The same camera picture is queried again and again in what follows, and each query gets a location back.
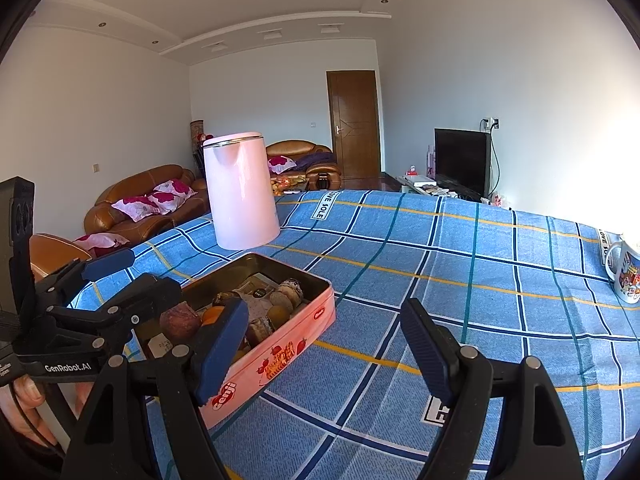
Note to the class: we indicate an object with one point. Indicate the orange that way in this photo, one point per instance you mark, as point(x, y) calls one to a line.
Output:
point(212, 315)

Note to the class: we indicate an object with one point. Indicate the wall socket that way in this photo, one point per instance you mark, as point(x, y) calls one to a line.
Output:
point(490, 123)

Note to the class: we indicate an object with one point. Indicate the pink bottle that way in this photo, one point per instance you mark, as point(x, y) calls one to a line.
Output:
point(430, 159)

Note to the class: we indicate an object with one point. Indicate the tall patterned roll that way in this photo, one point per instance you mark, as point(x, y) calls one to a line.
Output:
point(196, 135)

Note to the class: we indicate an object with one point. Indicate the white printed mug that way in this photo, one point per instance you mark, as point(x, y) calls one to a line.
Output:
point(627, 275)

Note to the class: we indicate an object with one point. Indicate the brown leather sofa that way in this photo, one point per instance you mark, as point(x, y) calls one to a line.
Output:
point(100, 215)

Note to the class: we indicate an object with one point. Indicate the reddish-brown fruit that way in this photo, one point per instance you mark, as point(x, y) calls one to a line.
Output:
point(260, 331)

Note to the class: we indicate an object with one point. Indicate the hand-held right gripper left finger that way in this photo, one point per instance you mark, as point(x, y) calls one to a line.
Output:
point(220, 350)

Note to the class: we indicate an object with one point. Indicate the pink plastic bag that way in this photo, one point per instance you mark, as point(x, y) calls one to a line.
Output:
point(498, 201)

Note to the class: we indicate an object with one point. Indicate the red plush toy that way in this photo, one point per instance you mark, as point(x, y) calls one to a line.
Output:
point(206, 138)

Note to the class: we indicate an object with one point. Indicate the pink tin box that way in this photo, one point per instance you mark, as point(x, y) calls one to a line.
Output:
point(280, 360)

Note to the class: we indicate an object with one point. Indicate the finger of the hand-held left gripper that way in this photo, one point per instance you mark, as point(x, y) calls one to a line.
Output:
point(107, 264)
point(150, 292)

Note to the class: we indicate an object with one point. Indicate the pink flowered pillow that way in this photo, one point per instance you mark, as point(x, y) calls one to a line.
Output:
point(282, 163)
point(172, 192)
point(131, 206)
point(100, 242)

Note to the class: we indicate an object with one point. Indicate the white television stand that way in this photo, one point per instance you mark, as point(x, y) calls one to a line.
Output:
point(420, 183)

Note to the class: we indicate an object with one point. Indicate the ceiling air vent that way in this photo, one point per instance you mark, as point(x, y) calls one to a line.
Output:
point(330, 27)
point(270, 34)

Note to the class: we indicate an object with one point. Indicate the brown wooden door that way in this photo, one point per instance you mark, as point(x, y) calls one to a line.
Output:
point(352, 125)

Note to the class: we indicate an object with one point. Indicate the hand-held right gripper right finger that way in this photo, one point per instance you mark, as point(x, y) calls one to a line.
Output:
point(427, 350)

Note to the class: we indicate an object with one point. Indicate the brown leather armchair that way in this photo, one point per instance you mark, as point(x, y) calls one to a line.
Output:
point(300, 147)
point(55, 255)

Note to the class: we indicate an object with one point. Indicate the person's left hand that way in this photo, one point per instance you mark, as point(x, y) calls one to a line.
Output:
point(27, 397)

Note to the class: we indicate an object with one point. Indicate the purple-brown wrinkled fruit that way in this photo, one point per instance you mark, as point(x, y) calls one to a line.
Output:
point(180, 322)

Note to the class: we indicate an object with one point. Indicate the blue plaid tablecloth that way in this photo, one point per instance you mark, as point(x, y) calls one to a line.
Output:
point(450, 260)

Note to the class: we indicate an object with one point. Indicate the tan round fruit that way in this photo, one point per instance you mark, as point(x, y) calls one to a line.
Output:
point(281, 301)

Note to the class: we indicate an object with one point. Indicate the small yellow-brown fruit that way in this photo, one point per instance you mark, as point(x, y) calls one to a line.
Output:
point(277, 316)

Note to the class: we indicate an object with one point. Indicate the grey-brown fruit piece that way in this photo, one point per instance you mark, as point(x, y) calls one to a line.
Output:
point(291, 287)

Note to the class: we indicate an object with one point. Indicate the snacks inside tin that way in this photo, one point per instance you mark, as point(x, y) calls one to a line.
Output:
point(255, 287)

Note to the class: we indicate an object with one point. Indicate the pink electric kettle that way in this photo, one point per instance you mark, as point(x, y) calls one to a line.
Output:
point(242, 195)

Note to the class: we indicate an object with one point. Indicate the purple blanket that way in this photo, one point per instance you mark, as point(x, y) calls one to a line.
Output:
point(315, 161)

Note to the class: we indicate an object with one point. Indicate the black television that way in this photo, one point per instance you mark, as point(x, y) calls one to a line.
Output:
point(460, 160)

